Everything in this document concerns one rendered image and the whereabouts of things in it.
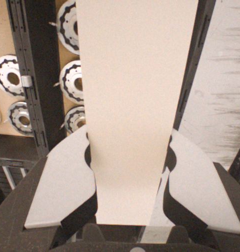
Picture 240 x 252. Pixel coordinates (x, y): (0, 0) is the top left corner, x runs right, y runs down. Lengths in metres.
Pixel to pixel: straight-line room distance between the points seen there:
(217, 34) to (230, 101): 0.23
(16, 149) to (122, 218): 0.37
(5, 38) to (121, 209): 0.42
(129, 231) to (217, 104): 0.61
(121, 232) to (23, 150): 0.50
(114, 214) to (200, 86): 0.49
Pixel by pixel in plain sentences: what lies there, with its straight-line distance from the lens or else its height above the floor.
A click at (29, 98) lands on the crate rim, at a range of 0.33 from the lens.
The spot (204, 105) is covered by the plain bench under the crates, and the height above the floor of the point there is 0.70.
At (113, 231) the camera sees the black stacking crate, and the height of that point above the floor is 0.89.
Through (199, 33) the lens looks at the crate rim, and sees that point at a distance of 0.29.
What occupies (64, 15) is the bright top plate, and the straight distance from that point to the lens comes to 0.36.
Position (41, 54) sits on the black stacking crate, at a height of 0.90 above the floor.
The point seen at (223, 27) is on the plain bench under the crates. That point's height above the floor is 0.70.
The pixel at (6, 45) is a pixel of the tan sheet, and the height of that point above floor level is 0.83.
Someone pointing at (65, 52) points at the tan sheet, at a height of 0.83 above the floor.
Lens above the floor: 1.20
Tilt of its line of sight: 61 degrees down
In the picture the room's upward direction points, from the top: 178 degrees counter-clockwise
